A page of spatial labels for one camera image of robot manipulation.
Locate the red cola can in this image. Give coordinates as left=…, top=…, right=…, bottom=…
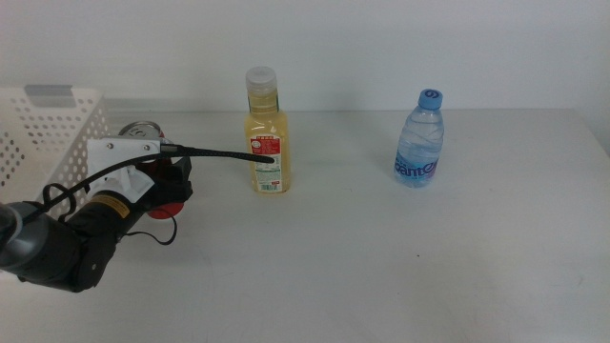
left=117, top=120, right=188, bottom=221

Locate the yellow juice bottle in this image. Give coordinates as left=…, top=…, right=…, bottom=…
left=243, top=66, right=292, bottom=194

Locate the clear water bottle blue cap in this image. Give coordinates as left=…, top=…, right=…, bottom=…
left=393, top=88, right=445, bottom=189

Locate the white perforated plastic basket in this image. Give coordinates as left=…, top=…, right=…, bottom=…
left=0, top=84, right=113, bottom=221

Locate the thick black braided cable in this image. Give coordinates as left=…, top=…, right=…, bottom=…
left=41, top=143, right=276, bottom=223

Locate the thin dark wire left gripper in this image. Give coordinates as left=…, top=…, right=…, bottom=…
left=125, top=213, right=179, bottom=247

